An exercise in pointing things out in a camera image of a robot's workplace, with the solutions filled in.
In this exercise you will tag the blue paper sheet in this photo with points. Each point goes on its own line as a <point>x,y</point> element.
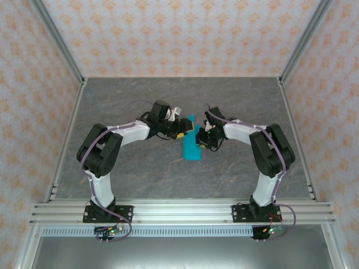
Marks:
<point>190,151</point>

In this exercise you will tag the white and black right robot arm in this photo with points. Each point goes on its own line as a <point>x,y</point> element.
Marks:
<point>263,190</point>

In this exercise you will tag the grey metal shelf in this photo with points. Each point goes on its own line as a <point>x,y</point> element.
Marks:
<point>182,252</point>

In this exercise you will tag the circuit board with green light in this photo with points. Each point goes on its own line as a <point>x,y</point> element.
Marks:
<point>112,231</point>
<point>270,230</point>

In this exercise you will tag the aluminium mounting rail beam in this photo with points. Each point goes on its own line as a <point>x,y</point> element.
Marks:
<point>182,213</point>

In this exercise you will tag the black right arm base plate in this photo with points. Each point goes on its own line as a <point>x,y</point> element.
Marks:
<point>238,215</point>

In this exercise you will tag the aluminium table side rail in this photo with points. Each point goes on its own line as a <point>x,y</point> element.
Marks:
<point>298,140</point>
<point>66,140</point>

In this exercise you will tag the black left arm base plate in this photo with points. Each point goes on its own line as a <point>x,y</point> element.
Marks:
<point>126,214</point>

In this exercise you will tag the aluminium frame post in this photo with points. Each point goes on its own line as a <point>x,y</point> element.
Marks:
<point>59,42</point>
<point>303,42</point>

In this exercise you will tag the aluminium frame leg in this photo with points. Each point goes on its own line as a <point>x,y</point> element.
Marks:
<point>28,246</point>
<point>332,246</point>

